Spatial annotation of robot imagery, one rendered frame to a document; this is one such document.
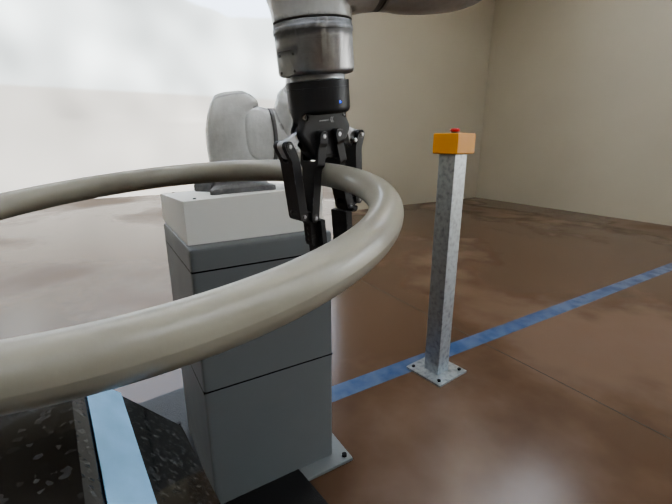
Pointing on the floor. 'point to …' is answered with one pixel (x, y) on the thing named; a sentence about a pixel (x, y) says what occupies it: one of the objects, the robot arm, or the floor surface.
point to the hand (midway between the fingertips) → (330, 239)
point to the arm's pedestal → (257, 376)
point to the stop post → (445, 256)
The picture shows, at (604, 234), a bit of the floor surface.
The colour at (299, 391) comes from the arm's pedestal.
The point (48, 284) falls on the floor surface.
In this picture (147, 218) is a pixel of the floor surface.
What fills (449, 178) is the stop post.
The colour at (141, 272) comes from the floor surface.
